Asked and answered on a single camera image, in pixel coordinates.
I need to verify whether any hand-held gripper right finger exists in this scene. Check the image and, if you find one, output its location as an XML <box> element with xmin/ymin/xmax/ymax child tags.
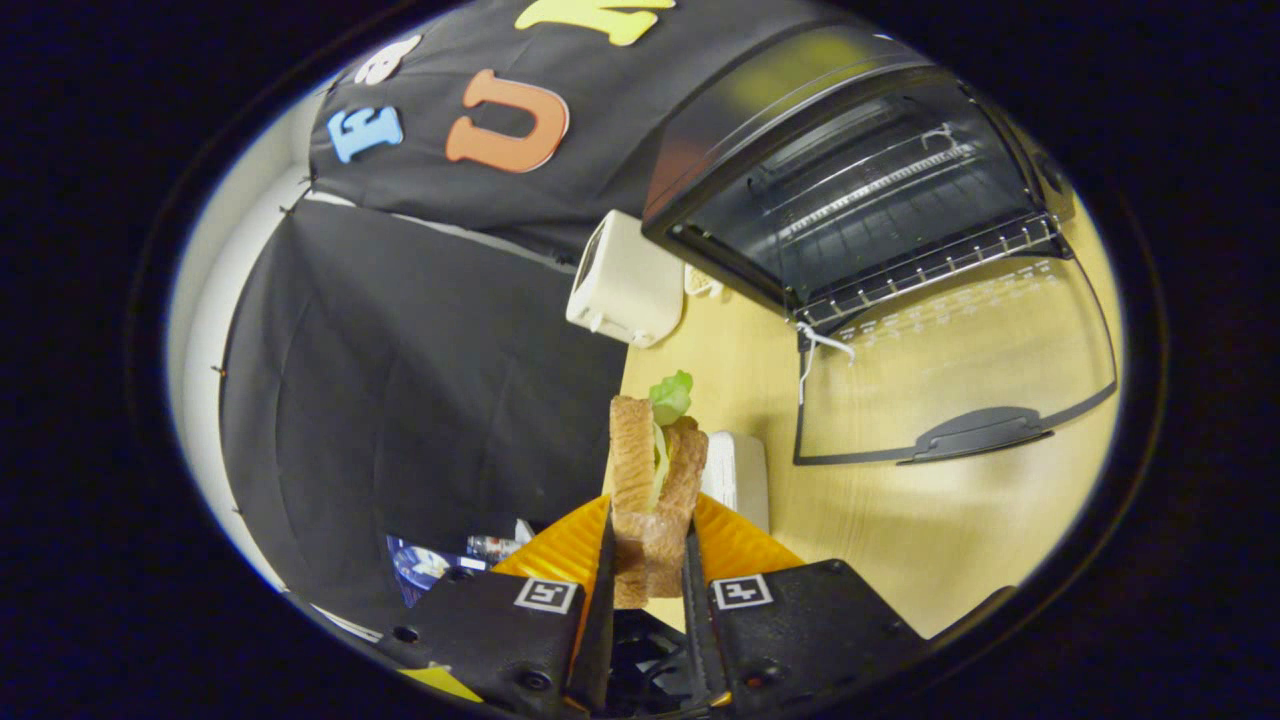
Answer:
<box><xmin>682</xmin><ymin>493</ymin><xmax>923</xmax><ymax>711</ymax></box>

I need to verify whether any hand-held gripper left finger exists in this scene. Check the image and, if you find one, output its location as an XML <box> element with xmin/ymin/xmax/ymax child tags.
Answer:
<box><xmin>378</xmin><ymin>497</ymin><xmax>617</xmax><ymax>717</ymax></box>

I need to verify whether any toast sandwich with lettuce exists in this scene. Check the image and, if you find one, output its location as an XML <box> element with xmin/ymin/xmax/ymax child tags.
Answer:
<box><xmin>608</xmin><ymin>370</ymin><xmax>709</xmax><ymax>609</ymax></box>

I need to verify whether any black toaster oven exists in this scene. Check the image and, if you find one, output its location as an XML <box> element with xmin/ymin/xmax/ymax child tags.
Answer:
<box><xmin>642</xmin><ymin>25</ymin><xmax>1119</xmax><ymax>467</ymax></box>

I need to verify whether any white pop-up toaster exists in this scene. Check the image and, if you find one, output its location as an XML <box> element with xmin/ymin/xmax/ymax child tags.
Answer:
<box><xmin>566</xmin><ymin>210</ymin><xmax>686</xmax><ymax>349</ymax></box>

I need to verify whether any white plastic container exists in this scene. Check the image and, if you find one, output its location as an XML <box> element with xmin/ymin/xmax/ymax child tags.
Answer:
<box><xmin>700</xmin><ymin>432</ymin><xmax>771</xmax><ymax>534</ymax></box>

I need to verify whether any blue printed object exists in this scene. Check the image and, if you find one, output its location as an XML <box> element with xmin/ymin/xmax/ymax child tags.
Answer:
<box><xmin>388</xmin><ymin>533</ymin><xmax>526</xmax><ymax>607</ymax></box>

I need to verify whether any black backdrop cloth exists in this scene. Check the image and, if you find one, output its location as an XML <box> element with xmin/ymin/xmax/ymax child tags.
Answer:
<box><xmin>218</xmin><ymin>0</ymin><xmax>871</xmax><ymax>626</ymax></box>

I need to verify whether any white string tie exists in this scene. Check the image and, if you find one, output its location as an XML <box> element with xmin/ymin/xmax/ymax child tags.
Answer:
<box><xmin>797</xmin><ymin>322</ymin><xmax>857</xmax><ymax>406</ymax></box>

